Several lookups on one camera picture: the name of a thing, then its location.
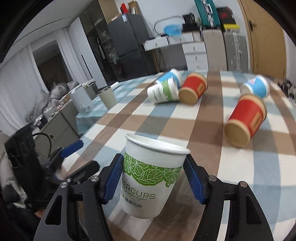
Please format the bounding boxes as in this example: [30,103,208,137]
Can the white green paper cup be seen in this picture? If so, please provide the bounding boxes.
[120,134,190,219]
[147,78,180,104]

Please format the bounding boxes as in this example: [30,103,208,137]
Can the white curtain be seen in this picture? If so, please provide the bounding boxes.
[0,45,48,136]

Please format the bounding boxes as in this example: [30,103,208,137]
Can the grey side cabinet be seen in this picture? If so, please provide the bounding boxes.
[34,95,80,158]

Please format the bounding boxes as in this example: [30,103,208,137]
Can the white drawer desk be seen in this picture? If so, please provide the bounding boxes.
[143,31,209,71]

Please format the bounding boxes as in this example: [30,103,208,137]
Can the dark glass cabinet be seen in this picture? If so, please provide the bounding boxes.
[79,1,122,84]

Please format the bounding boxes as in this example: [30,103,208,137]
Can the shoes on floor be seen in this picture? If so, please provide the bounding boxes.
[274,78,295,106]

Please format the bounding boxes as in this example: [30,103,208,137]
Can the black refrigerator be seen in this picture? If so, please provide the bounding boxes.
[107,13,157,79]

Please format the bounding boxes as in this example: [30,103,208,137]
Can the white paper roll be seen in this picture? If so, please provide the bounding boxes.
[110,82,120,90]

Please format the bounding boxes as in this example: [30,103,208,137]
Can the grey clothes pile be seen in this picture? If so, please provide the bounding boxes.
[25,81,79,123]

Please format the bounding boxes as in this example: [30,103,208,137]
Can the stack of shoe boxes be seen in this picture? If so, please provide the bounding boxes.
[216,6,240,32]

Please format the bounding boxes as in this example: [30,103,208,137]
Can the white suitcase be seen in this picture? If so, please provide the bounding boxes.
[202,29,227,71]

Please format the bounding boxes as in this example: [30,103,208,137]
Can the teal suitcase on top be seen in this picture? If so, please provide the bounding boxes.
[194,0,221,29]

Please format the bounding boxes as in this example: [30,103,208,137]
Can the silver suitcase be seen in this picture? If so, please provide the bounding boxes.
[223,32,248,73]

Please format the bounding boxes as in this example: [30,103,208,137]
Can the red paper cup centre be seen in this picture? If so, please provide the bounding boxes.
[179,72,208,105]

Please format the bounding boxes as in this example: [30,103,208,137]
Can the blue plastic bag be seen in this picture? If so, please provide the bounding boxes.
[164,24,183,37]

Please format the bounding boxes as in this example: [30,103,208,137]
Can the red paper cup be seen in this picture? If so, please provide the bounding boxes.
[179,72,208,105]
[224,94,267,148]

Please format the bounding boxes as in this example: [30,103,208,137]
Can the grey tumbler mug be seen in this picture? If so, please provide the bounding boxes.
[98,86,117,109]

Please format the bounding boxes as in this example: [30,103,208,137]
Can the red paper cup right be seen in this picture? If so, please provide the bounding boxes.
[224,94,267,148]

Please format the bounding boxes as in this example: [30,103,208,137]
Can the checkered tablecloth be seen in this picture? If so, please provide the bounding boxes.
[62,71,295,240]

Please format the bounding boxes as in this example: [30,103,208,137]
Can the wooden door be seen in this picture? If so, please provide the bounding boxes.
[238,1,287,79]

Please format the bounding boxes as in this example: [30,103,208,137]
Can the blue paper cup right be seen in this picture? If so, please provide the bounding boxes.
[240,75,270,99]

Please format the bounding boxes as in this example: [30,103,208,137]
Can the blue paper cup far left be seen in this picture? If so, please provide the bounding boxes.
[155,68,184,88]

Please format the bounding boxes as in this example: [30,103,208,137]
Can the blue paper cup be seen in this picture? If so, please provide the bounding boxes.
[240,75,270,99]
[155,68,184,88]

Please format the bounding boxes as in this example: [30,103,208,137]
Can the white appliance on table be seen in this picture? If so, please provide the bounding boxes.
[69,84,93,113]

